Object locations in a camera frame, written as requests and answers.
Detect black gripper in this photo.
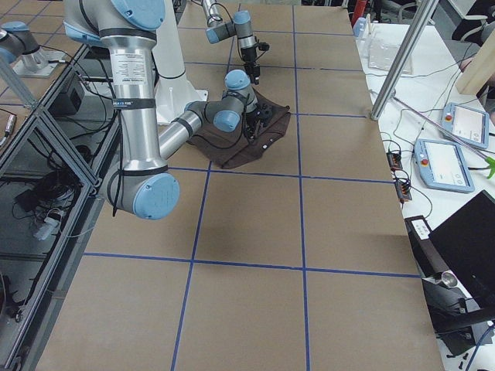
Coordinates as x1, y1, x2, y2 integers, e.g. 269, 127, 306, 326
245, 110, 263, 141
240, 46, 261, 84

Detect dark brown t-shirt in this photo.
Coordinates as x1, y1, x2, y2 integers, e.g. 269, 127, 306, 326
188, 92, 291, 169

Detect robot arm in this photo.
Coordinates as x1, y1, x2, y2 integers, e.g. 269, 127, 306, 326
64, 1, 260, 220
193, 1, 270, 85

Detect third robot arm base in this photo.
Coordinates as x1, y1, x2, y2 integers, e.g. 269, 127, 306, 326
1, 21, 66, 78

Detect red cylinder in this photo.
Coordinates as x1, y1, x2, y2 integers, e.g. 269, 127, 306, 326
352, 0, 367, 25

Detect clear plastic bag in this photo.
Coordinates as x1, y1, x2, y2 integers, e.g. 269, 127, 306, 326
367, 39, 401, 71

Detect black power adapter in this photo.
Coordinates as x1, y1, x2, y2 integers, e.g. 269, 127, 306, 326
49, 75, 84, 116

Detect near teach pendant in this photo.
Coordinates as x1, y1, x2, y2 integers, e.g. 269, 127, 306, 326
414, 139, 475, 193

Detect teach pendant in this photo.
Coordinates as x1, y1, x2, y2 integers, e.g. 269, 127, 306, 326
441, 103, 490, 150
414, 139, 475, 193

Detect far teach pendant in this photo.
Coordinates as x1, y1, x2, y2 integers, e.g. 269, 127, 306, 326
441, 103, 490, 150

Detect black labelled box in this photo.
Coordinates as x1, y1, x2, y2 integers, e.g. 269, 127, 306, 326
405, 216, 453, 279

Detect reacher grabber stick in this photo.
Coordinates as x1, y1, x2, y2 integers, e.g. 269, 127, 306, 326
391, 91, 494, 179

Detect black laptop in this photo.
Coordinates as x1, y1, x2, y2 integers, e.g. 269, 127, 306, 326
429, 190, 494, 307

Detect metal cup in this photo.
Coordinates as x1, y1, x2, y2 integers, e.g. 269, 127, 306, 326
433, 271, 459, 289

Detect black monitor stand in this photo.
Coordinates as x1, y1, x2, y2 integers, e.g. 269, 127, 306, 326
422, 280, 494, 356

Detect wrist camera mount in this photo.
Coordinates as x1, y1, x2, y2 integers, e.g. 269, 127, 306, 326
258, 102, 273, 123
256, 41, 270, 52

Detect aluminium frame post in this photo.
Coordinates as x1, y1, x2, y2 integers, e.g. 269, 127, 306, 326
370, 0, 439, 121

